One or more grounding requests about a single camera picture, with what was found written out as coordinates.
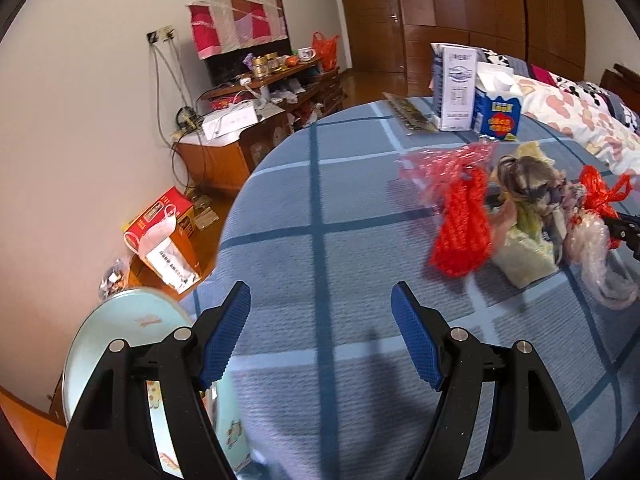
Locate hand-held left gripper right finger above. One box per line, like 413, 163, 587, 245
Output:
390, 281, 586, 480

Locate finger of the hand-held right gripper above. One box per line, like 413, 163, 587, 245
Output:
607, 232, 640, 261
602, 212, 640, 233

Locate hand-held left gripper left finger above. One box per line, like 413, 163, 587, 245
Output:
55, 280, 252, 480

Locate red knotted net bundle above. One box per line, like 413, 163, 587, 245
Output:
577, 166, 633, 221

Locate clear bubble wrap bag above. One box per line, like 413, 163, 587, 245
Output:
565, 210, 640, 311

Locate grey brown wrapper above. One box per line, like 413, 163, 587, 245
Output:
492, 152, 571, 216

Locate light blue enamel pot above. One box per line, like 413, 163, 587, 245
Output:
61, 287, 251, 480

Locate red net bag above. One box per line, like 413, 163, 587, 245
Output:
430, 165, 493, 278

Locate clear red plastic wrapper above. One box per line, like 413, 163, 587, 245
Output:
397, 141, 496, 206

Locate white plastic bag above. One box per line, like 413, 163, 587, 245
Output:
137, 217, 203, 295

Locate blue plaid tablecloth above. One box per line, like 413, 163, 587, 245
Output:
177, 95, 640, 480

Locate small packets on floor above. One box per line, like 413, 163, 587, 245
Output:
192, 195, 221, 231

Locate clear bag of candies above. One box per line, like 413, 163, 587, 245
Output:
97, 258, 132, 306

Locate wooden headboard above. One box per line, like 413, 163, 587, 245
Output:
605, 63, 640, 111

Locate red cardboard box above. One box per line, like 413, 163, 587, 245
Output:
122, 186, 201, 281

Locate short blue drink carton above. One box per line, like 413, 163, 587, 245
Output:
470, 61, 523, 142

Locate wooden television cabinet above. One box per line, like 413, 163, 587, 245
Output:
172, 57, 348, 196

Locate tall white milk carton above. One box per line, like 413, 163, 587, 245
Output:
431, 42, 478, 132

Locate white flat box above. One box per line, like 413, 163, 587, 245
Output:
200, 101, 260, 140

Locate flat dark foil packet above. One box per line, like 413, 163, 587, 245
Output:
382, 91, 441, 133

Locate wooden wardrobe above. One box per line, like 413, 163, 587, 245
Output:
334, 0, 588, 98

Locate black television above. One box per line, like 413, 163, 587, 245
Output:
202, 0, 293, 86

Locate red plastic bag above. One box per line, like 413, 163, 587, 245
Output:
311, 31, 340, 72

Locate wooden door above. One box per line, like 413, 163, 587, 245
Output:
334, 0, 407, 76

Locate hanging cables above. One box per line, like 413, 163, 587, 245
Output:
150, 42, 201, 161

